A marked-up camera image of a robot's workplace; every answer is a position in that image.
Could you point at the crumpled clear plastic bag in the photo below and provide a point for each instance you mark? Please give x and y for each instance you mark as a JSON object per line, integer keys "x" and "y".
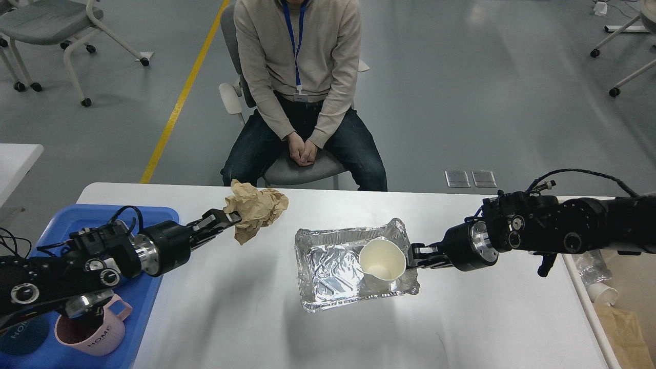
{"x": 592, "y": 267}

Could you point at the brown paper bag in bin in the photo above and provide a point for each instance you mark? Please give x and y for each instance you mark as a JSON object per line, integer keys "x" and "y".
{"x": 622, "y": 329}

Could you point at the right metal floor plate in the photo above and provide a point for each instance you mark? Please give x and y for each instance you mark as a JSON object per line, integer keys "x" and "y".
{"x": 484, "y": 179}

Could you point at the white side table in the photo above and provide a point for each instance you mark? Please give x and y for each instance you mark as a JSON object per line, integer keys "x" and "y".
{"x": 16, "y": 161}

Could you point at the white paper cup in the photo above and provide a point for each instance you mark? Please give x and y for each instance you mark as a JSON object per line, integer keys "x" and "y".
{"x": 382, "y": 263}

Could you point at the aluminium foil tray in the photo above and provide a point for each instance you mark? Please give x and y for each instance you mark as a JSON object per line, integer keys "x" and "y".
{"x": 329, "y": 271}

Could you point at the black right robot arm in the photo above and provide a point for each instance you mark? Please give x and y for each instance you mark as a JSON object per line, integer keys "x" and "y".
{"x": 534, "y": 222}

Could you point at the dark blue HOME mug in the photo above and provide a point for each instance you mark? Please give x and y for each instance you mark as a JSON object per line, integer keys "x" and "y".
{"x": 25, "y": 337}

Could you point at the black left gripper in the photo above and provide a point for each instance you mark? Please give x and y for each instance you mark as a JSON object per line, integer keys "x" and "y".
{"x": 165, "y": 246}

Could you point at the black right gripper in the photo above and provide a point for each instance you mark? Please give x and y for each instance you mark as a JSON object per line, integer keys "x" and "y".
{"x": 466, "y": 247}

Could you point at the blue plastic tray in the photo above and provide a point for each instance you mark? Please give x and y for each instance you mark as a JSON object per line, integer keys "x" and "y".
{"x": 140, "y": 292}

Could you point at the grey wheeled chair left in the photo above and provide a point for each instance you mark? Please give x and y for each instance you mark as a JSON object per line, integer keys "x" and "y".
{"x": 54, "y": 22}

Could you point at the beige plastic bin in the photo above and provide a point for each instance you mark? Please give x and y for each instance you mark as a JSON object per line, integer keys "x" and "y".
{"x": 635, "y": 307}

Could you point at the brown paper ball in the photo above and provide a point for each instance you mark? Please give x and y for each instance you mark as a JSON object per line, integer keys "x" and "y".
{"x": 256, "y": 208}

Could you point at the metal floor plate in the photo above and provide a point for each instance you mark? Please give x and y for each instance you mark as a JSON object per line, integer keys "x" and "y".
{"x": 484, "y": 179}
{"x": 457, "y": 179}

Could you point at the left metal floor plate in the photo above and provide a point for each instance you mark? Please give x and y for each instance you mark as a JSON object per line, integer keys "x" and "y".
{"x": 457, "y": 179}

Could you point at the pink HOME mug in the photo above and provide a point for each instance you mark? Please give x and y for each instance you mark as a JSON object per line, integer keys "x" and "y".
{"x": 97, "y": 333}

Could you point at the white cup in bin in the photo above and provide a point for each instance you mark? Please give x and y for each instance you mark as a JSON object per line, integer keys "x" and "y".
{"x": 600, "y": 293}

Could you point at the seated man in beige sweater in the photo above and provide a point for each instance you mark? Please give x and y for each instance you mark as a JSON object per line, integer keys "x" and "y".
{"x": 300, "y": 60}

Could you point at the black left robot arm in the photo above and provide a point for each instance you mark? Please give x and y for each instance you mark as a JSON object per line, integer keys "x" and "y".
{"x": 79, "y": 282}

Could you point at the white power adapter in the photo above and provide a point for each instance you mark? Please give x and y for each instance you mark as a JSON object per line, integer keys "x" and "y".
{"x": 600, "y": 8}

